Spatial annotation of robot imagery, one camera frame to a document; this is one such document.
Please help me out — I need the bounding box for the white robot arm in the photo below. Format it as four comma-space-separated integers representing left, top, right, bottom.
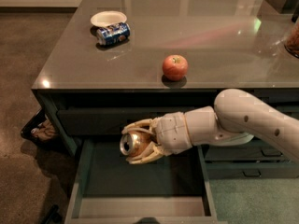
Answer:
120, 89, 299, 164

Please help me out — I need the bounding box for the red apple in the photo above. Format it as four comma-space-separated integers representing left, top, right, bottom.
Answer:
163, 55, 189, 81

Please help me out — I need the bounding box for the black object on floor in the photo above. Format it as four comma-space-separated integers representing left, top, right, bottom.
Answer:
40, 204, 63, 224

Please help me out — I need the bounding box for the top right drawer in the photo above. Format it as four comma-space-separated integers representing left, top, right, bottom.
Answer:
271, 104, 299, 120

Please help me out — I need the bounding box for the blue soda can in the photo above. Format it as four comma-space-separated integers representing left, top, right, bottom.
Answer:
96, 22, 131, 46

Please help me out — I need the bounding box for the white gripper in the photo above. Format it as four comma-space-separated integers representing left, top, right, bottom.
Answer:
121, 112, 192, 164

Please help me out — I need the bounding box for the black bin with trash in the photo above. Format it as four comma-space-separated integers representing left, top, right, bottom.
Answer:
21, 109, 59, 147

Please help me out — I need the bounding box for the open middle drawer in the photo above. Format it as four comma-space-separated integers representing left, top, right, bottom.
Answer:
64, 140, 219, 224

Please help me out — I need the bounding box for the closed top left drawer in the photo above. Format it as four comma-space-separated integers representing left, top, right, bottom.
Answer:
56, 105, 216, 136

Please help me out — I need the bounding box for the glass jar with snacks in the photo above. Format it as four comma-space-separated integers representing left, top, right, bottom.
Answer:
284, 20, 299, 58

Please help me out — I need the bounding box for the orange soda can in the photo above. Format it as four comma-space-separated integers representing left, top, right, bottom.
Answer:
120, 131, 154, 157

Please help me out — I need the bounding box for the white paper bowl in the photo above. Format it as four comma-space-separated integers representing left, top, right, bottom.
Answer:
91, 11, 127, 27

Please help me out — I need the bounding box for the middle right drawer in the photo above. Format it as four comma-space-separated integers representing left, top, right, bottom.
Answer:
204, 139, 291, 162

